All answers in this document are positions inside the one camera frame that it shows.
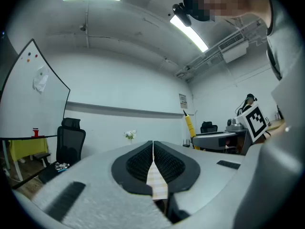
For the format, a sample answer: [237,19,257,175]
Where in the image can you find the long ceiling light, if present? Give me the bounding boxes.
[169,15,209,53]

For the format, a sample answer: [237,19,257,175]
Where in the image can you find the yellow cloth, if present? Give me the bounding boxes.
[9,138,49,162]

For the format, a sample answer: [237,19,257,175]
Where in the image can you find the black mesh office chair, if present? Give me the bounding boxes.
[56,117,86,166]

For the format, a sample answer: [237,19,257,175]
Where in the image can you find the wall notice sheet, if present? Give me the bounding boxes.
[179,93,188,109]

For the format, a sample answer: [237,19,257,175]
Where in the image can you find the beige checked tablecloth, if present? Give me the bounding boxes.
[145,161,169,200]

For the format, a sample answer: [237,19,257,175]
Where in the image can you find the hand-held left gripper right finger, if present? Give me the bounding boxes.
[153,140,246,224]

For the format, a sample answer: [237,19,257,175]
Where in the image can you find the person's grey shirt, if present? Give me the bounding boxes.
[265,0,301,81]

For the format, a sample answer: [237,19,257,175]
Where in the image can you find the white whiteboard with black frame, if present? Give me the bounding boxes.
[0,38,71,138]

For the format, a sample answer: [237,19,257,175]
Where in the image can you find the crumpled white paper sheet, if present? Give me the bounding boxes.
[32,65,50,94]

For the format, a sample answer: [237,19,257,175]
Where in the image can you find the table with white legs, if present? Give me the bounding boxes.
[0,135,58,182]

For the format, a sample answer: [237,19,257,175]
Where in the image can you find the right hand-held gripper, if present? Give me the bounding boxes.
[192,103,269,155]

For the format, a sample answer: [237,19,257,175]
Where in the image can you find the black flat tray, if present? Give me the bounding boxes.
[38,161,72,184]

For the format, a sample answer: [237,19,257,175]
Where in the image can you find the clear plastic packets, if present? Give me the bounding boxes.
[54,162,71,173]

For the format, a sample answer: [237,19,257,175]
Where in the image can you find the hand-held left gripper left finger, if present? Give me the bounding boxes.
[14,140,173,229]

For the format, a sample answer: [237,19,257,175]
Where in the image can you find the black head camera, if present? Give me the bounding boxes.
[172,2,193,27]

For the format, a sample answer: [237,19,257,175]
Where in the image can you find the ceiling cable tray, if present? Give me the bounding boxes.
[174,47,226,83]

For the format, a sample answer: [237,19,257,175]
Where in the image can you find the white flowers in vase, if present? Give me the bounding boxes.
[123,130,137,145]

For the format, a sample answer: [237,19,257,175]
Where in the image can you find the white wall air conditioner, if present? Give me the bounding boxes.
[218,32,250,64]

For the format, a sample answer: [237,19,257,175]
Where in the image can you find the wooden table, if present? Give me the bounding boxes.
[265,119,286,131]

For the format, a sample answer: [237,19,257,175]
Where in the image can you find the yellow post with black tip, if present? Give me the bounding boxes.
[183,109,201,150]

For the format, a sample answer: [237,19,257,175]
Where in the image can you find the person's head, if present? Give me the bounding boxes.
[183,0,272,22]

